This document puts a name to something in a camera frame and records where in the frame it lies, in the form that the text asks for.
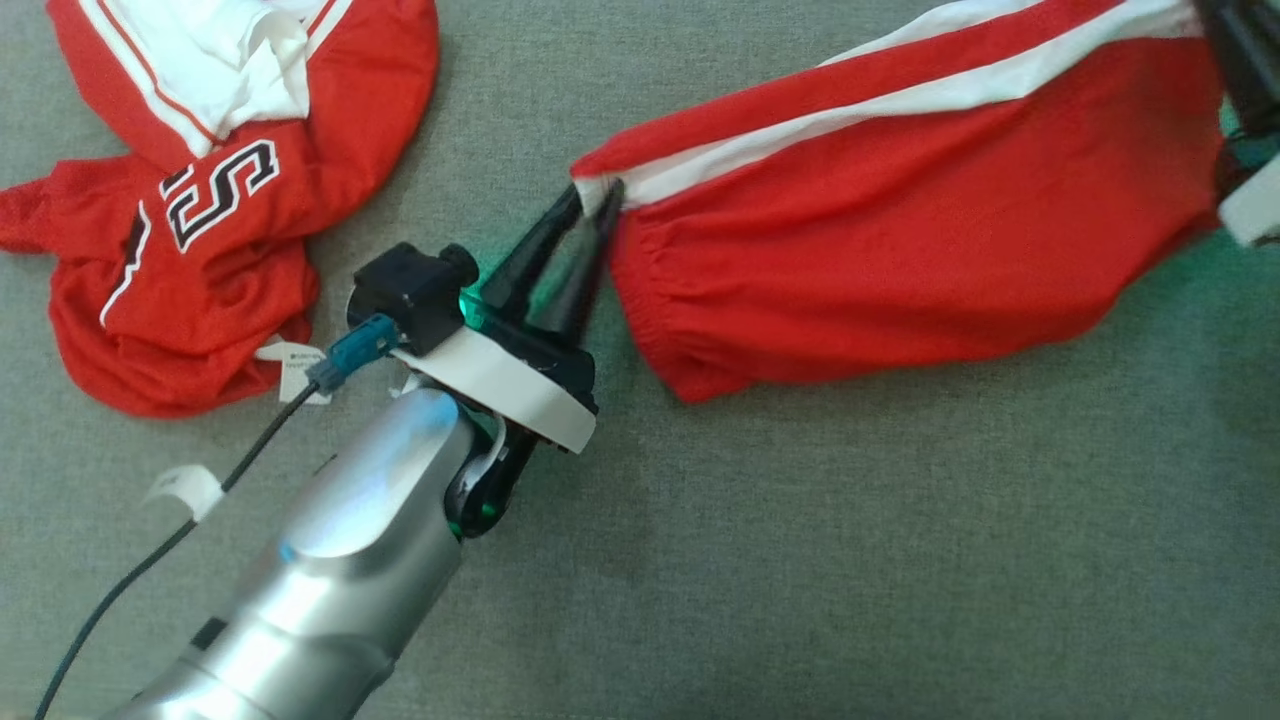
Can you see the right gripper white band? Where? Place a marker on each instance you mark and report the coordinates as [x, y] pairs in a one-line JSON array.
[[1255, 205]]

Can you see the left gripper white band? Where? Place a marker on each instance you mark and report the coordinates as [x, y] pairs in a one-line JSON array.
[[500, 380]]

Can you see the red jersey with white sleeves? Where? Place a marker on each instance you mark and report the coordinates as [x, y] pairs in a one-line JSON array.
[[240, 260]]

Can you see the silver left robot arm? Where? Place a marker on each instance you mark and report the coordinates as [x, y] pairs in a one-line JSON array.
[[330, 560]]

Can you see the large grey sofa seat cushion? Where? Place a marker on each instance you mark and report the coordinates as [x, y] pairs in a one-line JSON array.
[[850, 560]]

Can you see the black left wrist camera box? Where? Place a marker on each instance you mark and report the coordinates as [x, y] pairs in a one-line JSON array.
[[410, 290]]

